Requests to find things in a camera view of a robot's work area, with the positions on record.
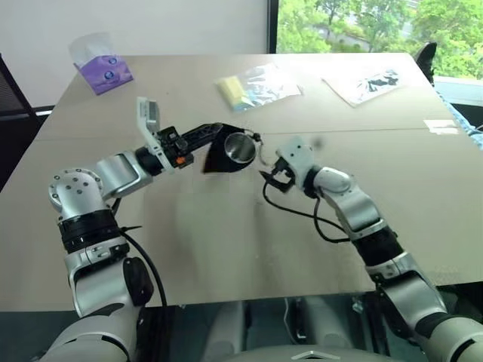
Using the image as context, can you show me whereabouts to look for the silver robot torso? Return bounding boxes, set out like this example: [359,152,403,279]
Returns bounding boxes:
[209,296,429,362]

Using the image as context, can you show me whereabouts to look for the black chair back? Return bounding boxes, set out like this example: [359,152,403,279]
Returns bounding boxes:
[412,41,439,82]

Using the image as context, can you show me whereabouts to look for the small white label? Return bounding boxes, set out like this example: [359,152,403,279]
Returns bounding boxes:
[423,118,460,136]

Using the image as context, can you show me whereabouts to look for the dark cabinet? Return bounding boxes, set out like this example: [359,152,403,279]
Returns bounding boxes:
[0,51,54,194]

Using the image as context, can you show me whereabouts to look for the blue checked cloth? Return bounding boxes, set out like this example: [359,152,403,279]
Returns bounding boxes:
[433,84,483,152]

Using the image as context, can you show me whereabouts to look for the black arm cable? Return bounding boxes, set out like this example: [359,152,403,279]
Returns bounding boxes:
[262,179,352,243]
[109,195,169,308]

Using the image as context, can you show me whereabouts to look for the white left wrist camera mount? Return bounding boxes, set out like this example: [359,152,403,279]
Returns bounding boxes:
[135,96,177,175]

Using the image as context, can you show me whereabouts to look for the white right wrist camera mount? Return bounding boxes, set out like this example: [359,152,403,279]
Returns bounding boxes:
[275,136,316,191]

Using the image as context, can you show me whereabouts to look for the metal cup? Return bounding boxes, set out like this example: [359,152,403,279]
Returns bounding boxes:
[223,132,258,164]

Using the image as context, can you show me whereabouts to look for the clear bag with black parts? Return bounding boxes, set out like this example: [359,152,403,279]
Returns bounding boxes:
[320,68,405,109]

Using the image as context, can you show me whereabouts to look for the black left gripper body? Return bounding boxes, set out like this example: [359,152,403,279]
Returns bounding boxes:
[155,126,195,169]

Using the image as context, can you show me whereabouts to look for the black drawstring pouch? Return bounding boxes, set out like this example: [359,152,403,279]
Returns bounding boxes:
[201,122,273,176]

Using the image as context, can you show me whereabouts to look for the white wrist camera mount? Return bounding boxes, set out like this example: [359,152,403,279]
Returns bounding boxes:
[135,96,177,175]
[275,136,316,191]

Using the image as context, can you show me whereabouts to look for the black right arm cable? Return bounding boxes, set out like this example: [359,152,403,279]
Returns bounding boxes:
[262,179,352,243]

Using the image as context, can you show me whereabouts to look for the clear plastic bag with sponge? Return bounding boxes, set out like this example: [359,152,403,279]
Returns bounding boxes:
[213,63,306,112]

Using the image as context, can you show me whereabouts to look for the purple tissue pack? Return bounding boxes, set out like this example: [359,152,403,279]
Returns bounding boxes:
[67,31,135,96]

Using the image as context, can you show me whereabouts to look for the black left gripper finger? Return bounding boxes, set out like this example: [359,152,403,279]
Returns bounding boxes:
[180,122,224,141]
[185,130,223,155]

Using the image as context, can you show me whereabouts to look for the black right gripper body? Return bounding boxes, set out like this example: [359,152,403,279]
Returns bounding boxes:
[272,157,299,189]

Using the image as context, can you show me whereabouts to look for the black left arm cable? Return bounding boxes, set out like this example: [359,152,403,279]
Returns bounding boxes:
[109,195,169,308]

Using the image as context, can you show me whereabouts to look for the yellow sponge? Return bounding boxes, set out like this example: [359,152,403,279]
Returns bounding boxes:
[215,74,251,109]

